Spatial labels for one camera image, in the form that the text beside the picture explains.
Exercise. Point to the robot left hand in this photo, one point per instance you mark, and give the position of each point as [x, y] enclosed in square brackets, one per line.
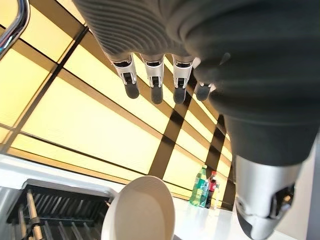
[225, 75]

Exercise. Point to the dark cola bottle red label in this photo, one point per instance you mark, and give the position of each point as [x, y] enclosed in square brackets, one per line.
[211, 188]

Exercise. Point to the green plastic soda bottle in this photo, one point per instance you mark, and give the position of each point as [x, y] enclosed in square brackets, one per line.
[199, 187]

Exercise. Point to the small yellow bottle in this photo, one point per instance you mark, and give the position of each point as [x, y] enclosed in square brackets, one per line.
[216, 197]

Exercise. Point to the white round plate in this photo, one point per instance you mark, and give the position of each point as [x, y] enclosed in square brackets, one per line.
[140, 210]

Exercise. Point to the black dish rack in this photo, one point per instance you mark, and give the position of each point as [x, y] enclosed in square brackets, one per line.
[60, 205]

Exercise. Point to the chrome kitchen faucet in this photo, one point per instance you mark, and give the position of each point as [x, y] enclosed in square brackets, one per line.
[13, 26]

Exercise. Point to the stainless steel sink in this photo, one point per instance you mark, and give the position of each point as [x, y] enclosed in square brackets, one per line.
[8, 202]

